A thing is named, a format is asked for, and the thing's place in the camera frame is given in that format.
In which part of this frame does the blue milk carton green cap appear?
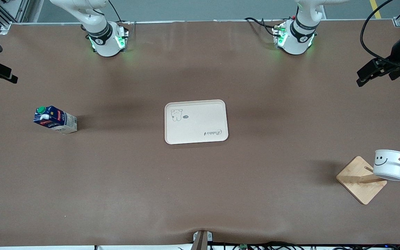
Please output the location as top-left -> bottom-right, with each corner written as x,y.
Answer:
33,106 -> 78,135

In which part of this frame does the white smiley cup black handle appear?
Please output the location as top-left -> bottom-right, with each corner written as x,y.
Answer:
373,149 -> 400,182

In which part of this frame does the beige plastic tray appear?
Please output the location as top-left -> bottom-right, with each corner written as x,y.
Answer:
164,99 -> 229,145

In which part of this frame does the wooden mug stand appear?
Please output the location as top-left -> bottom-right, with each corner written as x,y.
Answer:
336,156 -> 400,205

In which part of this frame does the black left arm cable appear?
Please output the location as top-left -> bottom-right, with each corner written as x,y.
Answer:
360,0 -> 400,68

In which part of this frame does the black cable at arm base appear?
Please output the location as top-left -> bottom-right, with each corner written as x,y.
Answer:
244,17 -> 282,33

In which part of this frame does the black right arm base cable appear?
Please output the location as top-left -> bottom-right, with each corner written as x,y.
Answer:
108,0 -> 131,25

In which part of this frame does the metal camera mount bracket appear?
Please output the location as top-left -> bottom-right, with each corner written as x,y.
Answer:
192,231 -> 213,250

